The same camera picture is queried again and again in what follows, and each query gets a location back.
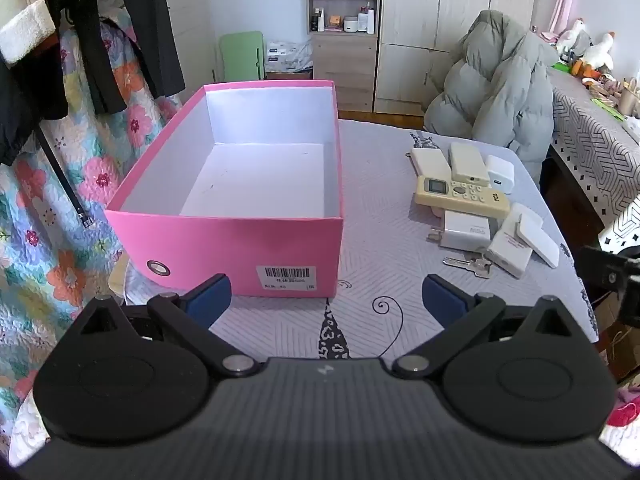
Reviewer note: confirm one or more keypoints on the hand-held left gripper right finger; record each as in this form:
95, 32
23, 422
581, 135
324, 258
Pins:
442, 300

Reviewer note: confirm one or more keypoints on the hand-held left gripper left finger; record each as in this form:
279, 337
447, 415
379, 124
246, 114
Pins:
212, 300

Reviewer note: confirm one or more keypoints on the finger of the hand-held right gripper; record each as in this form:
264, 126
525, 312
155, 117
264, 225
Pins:
600, 265

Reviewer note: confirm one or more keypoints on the pink cardboard box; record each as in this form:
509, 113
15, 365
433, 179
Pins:
225, 245

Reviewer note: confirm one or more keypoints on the white plug charger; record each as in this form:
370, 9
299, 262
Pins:
465, 230

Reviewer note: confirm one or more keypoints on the white remote control small screen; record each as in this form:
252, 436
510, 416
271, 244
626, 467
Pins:
465, 197

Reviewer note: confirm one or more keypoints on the white cube charger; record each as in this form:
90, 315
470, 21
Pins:
500, 172

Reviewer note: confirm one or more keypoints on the brown cardboard carton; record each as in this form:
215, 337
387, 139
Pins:
620, 345

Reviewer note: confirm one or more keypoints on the desk with geometric cloth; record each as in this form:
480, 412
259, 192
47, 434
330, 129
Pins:
590, 135

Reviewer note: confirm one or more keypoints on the pink cloth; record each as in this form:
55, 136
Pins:
622, 412

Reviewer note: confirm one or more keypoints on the floral quilt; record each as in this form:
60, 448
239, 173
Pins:
40, 260

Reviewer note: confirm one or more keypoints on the black belt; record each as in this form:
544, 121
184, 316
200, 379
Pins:
60, 175

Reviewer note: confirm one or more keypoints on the grey puffer jacket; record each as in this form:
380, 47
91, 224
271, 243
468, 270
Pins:
495, 85

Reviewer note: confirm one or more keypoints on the white goose plush toy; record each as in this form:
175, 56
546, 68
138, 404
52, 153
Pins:
600, 52
575, 37

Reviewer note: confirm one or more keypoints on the green folding table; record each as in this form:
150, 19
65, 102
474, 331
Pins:
241, 57

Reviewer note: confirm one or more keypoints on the wooden shelf cabinet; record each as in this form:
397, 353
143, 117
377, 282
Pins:
342, 65

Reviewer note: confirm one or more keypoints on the white tissue packs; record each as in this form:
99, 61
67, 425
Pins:
287, 55

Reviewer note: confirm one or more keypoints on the black jacket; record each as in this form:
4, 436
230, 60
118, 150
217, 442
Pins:
25, 105

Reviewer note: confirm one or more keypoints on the dark grey coat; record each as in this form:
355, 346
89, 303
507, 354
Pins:
150, 25

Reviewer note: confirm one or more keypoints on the white bottle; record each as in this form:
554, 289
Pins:
366, 21

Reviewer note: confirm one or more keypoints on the white jar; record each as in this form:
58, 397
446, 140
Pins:
350, 25

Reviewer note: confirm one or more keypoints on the light wood wardrobe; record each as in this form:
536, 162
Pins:
440, 10

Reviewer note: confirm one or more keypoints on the dark bottle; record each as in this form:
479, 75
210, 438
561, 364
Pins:
315, 21

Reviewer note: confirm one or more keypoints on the small orange box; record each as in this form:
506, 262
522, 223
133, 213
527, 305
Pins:
334, 20

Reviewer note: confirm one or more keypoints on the cream garment fleece cuff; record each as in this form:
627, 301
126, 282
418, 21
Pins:
22, 15

